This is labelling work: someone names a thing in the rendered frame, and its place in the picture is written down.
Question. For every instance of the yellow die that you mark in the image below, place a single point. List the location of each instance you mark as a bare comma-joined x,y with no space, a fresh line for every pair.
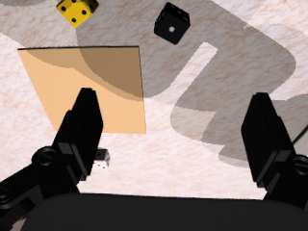
77,11

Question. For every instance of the tan flat mat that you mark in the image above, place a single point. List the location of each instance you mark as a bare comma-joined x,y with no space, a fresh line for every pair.
114,72

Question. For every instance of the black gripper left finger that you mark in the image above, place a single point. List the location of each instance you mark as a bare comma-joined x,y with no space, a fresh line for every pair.
73,151

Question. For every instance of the white die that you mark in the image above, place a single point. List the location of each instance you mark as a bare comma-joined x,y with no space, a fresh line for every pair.
102,159

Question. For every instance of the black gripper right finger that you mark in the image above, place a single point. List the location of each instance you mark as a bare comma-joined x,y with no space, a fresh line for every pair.
271,155

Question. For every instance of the black die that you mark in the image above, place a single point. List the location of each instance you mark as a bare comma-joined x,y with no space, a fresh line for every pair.
172,23

